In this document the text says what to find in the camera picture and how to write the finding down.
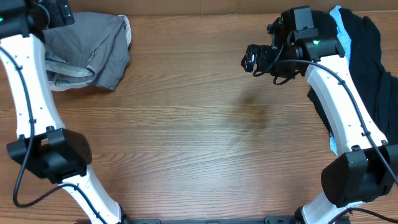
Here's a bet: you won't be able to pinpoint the black garment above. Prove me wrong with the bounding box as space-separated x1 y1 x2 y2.
312 8 397 144

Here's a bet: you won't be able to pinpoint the light blue garment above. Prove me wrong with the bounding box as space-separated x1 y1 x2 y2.
328 5 354 156

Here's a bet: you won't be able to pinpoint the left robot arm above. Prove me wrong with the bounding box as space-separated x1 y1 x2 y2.
1 0 129 223

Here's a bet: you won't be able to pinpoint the grey shorts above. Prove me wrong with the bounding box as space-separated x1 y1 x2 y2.
43 11 131 91

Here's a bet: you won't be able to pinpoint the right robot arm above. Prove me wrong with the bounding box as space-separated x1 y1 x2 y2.
241 6 397 223

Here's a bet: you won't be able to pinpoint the beige folded garment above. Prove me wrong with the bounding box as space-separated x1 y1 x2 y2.
46 14 132 92

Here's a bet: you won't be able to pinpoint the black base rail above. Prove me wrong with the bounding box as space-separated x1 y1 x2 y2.
121 215 294 224

